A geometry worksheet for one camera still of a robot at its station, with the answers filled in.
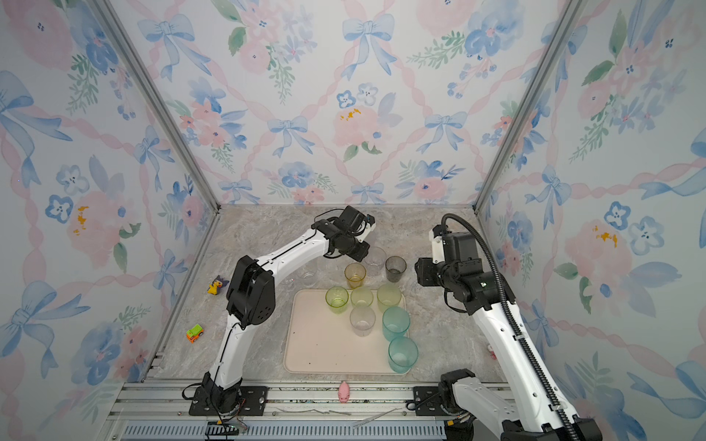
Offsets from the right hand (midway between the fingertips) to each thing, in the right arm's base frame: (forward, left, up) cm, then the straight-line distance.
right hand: (424, 263), depth 74 cm
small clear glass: (+8, +36, -22) cm, 43 cm away
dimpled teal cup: (-9, +7, -19) cm, 22 cm away
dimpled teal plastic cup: (-17, +5, -21) cm, 27 cm away
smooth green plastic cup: (0, +25, -20) cm, 32 cm away
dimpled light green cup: (0, +17, -20) cm, 26 cm away
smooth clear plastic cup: (+14, +13, -19) cm, 26 cm away
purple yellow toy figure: (+5, +67, -21) cm, 70 cm away
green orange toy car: (-13, +68, -21) cm, 72 cm away
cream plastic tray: (-13, +30, -23) cm, 40 cm away
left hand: (+14, +15, -13) cm, 24 cm away
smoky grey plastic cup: (+13, +5, -20) cm, 25 cm away
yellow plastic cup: (+10, +19, -22) cm, 31 cm away
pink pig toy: (-27, +22, -23) cm, 41 cm away
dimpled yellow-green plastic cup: (+3, +8, -24) cm, 26 cm away
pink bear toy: (-16, -22, -23) cm, 36 cm away
